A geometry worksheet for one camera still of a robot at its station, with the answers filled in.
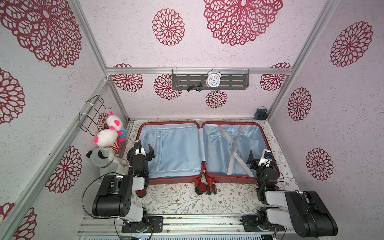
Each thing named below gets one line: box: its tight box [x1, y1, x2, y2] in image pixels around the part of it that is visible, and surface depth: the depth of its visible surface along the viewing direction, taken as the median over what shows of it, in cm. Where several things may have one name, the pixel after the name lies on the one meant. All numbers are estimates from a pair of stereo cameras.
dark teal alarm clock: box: [254, 106, 268, 121], surface depth 120 cm
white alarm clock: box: [206, 68, 222, 89], surface depth 92 cm
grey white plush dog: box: [86, 147, 130, 178], surface depth 82 cm
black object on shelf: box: [186, 84, 203, 92], surface depth 94 cm
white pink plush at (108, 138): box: [94, 129, 121, 154], surface depth 87 cm
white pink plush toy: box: [106, 111, 127, 142], surface depth 95 cm
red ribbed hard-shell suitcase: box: [136, 121, 281, 196], surface depth 97 cm
